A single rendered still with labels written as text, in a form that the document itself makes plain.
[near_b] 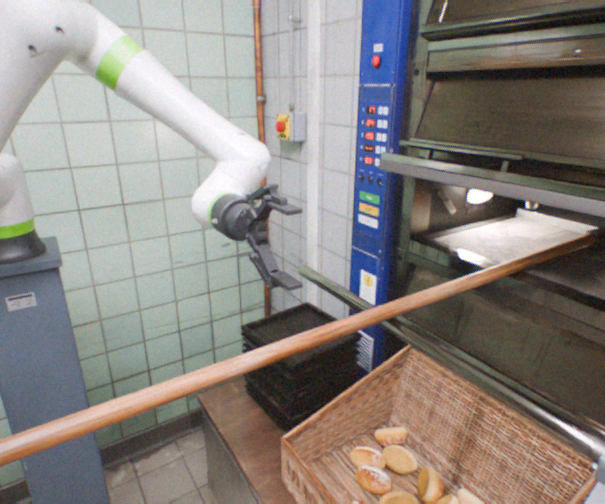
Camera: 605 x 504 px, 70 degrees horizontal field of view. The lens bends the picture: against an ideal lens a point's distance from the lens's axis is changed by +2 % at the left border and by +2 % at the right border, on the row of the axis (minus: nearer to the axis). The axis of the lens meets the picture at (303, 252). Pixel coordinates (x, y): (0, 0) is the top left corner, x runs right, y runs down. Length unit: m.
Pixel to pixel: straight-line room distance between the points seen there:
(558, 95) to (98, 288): 1.63
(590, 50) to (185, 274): 1.58
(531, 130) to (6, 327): 1.28
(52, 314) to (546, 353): 1.20
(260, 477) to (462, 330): 0.69
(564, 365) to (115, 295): 1.56
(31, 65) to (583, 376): 1.23
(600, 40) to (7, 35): 1.02
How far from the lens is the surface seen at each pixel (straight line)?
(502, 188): 0.92
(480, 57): 1.14
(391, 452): 1.35
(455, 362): 0.78
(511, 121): 1.07
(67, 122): 1.74
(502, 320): 1.19
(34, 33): 0.92
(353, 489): 1.32
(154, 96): 1.02
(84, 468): 1.57
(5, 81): 0.96
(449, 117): 1.17
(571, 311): 1.07
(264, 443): 1.44
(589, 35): 1.01
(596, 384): 1.12
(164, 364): 2.13
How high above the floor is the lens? 1.60
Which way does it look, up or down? 21 degrees down
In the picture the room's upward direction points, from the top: straight up
